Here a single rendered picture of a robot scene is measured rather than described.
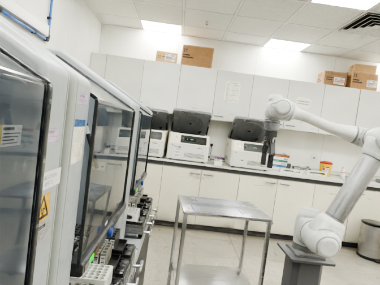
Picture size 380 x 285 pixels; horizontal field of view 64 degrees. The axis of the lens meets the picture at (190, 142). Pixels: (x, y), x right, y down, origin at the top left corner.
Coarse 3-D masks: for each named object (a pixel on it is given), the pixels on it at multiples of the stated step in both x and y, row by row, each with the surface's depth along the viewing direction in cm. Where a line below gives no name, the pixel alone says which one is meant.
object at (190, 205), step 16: (176, 208) 236; (192, 208) 203; (208, 208) 209; (224, 208) 214; (240, 208) 220; (256, 208) 226; (176, 224) 236; (240, 256) 246; (176, 272) 195; (192, 272) 227; (208, 272) 231; (224, 272) 234; (240, 272) 238
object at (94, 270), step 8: (96, 264) 101; (88, 272) 96; (96, 272) 97; (104, 272) 98; (112, 272) 101; (72, 280) 92; (80, 280) 92; (88, 280) 92; (96, 280) 92; (104, 280) 92
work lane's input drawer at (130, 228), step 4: (140, 216) 173; (140, 220) 166; (144, 220) 172; (128, 224) 161; (132, 224) 161; (136, 224) 162; (140, 224) 162; (144, 224) 168; (128, 228) 161; (132, 228) 161; (136, 228) 161; (140, 228) 161; (144, 228) 172; (128, 232) 161; (132, 232) 161; (136, 232) 161; (140, 232) 161; (144, 232) 168; (148, 232) 168; (148, 236) 164
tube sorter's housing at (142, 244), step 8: (120, 88) 223; (128, 96) 217; (136, 104) 147; (136, 112) 146; (136, 120) 150; (136, 128) 153; (136, 136) 218; (136, 144) 219; (128, 176) 148; (128, 184) 150; (128, 192) 154; (128, 200) 158; (152, 208) 227; (128, 240) 157; (136, 240) 158; (144, 240) 185; (136, 248) 149; (144, 248) 195; (144, 256) 206; (136, 264) 151; (144, 264) 218; (136, 272) 157; (144, 272) 231
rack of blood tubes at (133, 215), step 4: (128, 208) 169; (132, 208) 172; (136, 208) 172; (128, 212) 162; (132, 212) 163; (136, 212) 164; (128, 216) 172; (132, 216) 162; (136, 216) 163; (128, 220) 162; (132, 220) 163; (136, 220) 163
